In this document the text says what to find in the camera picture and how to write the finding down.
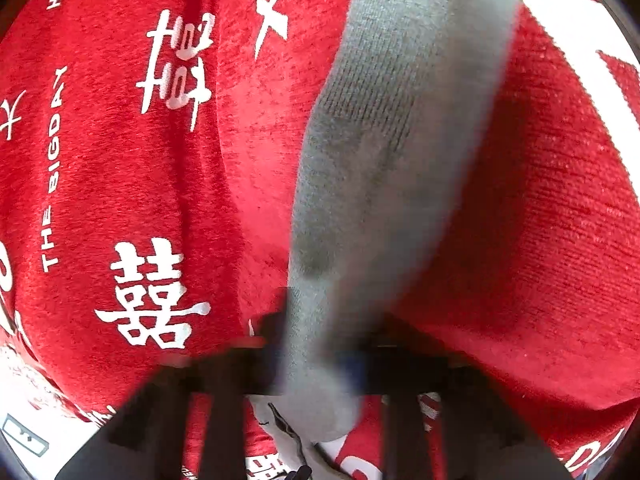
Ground red printed blanket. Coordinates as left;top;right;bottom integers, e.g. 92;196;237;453
0;0;640;480

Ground light grey cloth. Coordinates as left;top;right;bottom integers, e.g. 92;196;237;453
250;394;326;480

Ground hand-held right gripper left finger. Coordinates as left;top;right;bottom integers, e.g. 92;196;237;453
65;287;296;480

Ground grey sock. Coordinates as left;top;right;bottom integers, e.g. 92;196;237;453
277;0;523;443

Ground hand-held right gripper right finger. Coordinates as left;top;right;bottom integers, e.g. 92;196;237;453
342;317;568;480

